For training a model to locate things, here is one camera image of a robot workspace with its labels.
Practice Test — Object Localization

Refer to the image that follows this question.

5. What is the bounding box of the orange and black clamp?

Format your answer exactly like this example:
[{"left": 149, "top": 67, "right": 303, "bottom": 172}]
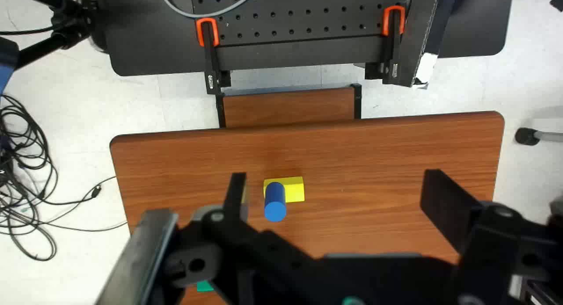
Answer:
[
  {"left": 365, "top": 5, "right": 407, "bottom": 85},
  {"left": 195, "top": 17, "right": 232, "bottom": 95}
]

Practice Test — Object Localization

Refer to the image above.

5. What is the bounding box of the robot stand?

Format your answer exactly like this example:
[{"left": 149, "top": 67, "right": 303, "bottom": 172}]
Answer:
[{"left": 95, "top": 0, "right": 513, "bottom": 77}]

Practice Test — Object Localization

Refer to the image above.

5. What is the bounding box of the camera on tripod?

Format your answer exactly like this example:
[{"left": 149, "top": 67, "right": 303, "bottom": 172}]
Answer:
[{"left": 0, "top": 0, "right": 96, "bottom": 71}]

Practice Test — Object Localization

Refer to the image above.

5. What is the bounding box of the blue cylinder block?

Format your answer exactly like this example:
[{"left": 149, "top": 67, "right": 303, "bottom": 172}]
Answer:
[{"left": 263, "top": 182, "right": 287, "bottom": 222}]

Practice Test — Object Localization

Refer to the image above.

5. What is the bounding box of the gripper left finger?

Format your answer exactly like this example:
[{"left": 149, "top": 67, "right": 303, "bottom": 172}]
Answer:
[{"left": 164, "top": 172, "right": 327, "bottom": 305}]

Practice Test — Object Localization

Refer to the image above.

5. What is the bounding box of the grey cable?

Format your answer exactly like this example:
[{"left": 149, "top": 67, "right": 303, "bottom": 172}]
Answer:
[{"left": 158, "top": 0, "right": 261, "bottom": 19}]

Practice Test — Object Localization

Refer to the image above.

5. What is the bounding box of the yellow rectangular block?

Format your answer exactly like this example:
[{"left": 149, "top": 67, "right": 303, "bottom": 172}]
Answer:
[{"left": 263, "top": 176, "right": 305, "bottom": 203}]

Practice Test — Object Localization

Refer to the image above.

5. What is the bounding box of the tangle of black cables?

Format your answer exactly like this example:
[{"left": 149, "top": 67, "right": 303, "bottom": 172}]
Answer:
[{"left": 0, "top": 94, "right": 129, "bottom": 262}]

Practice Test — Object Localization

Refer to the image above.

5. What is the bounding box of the chair leg with caster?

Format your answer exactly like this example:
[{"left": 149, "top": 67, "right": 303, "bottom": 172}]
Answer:
[{"left": 515, "top": 127, "right": 563, "bottom": 147}]

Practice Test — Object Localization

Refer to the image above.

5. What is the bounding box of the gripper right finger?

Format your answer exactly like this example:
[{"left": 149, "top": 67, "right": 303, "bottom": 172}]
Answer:
[{"left": 419, "top": 169, "right": 563, "bottom": 305}]

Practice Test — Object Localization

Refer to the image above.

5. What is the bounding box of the black cardboard panel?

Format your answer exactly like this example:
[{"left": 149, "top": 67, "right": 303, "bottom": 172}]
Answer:
[{"left": 395, "top": 0, "right": 443, "bottom": 90}]

